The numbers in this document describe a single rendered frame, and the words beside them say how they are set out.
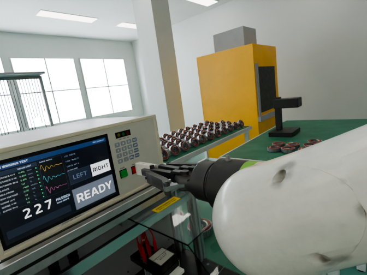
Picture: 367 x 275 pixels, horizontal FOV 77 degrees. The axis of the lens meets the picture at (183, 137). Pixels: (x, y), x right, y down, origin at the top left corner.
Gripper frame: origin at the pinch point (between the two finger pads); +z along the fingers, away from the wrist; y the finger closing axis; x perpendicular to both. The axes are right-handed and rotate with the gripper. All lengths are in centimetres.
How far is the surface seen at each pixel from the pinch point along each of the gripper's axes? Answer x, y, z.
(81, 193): -3.0, -12.0, 10.2
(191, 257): -43.4, 21.5, 10.5
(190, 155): -46, 138, 108
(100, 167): 1.4, -6.1, 10.2
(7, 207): 0.1, -25.7, 10.2
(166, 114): -19, 276, 277
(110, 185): -3.9, -4.7, 10.2
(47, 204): -2.3, -19.2, 10.2
